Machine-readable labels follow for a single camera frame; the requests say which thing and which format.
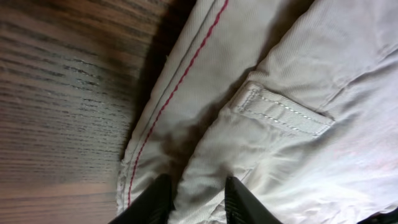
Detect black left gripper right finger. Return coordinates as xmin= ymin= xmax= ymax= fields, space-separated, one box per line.
xmin=224 ymin=176 xmax=282 ymax=224

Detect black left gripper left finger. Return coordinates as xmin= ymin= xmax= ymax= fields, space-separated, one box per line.
xmin=109 ymin=174 xmax=174 ymax=224

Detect beige khaki shorts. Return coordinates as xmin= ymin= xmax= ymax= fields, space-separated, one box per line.
xmin=117 ymin=0 xmax=397 ymax=223

